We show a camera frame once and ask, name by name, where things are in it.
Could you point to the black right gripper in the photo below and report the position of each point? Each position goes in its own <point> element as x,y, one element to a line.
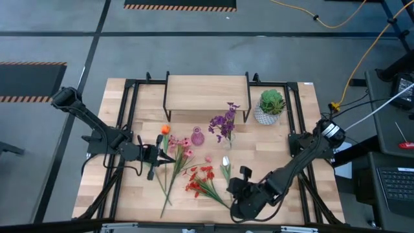
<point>246,191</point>

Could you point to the black hazard-striped floor mat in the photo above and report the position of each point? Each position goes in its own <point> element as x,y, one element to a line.
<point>29,81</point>
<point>181,3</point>

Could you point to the white artificial tulip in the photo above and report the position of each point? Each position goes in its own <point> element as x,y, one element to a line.
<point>225,160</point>

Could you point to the black stand leg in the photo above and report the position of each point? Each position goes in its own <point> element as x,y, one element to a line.
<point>398,66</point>

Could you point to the black laptop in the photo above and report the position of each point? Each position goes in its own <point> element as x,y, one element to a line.
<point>398,184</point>

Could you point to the white paper sheet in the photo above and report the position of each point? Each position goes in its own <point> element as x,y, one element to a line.
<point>346,171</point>

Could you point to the purple artificial flower bunch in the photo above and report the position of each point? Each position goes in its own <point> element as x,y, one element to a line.
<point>223,124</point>

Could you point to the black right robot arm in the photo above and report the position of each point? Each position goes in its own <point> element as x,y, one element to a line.
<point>297,165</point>

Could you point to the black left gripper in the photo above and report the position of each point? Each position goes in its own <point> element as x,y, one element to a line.
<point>150,155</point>

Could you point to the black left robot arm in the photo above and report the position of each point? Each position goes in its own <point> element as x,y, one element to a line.
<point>93,123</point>

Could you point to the black front table beam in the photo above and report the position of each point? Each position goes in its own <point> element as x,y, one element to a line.
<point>64,226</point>

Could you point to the pink ribbed glass vase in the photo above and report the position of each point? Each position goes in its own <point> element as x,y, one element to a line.
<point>197,137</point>

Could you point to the red artificial flower bunch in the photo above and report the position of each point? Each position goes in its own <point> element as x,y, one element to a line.
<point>194,185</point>

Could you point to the clear glass vase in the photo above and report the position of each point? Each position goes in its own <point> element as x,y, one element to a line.
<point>230,142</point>

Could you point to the black device with screen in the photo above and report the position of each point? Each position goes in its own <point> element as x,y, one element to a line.
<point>404,87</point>

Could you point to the dark grey side desk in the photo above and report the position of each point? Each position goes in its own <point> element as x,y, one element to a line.
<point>365,194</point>
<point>385,136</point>

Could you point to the black chair base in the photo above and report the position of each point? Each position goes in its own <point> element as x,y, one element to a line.
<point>9,148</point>

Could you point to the succulent in triangle-patterned pot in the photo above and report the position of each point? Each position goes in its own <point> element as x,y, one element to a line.
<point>271,102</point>

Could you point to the orange artificial tulip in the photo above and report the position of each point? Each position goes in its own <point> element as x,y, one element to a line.
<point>165,129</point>

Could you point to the wooden shelf with black legs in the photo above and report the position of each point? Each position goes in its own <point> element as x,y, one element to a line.
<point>207,92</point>

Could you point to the pink artificial flower bunch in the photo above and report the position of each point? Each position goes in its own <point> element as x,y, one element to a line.
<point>186,142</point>

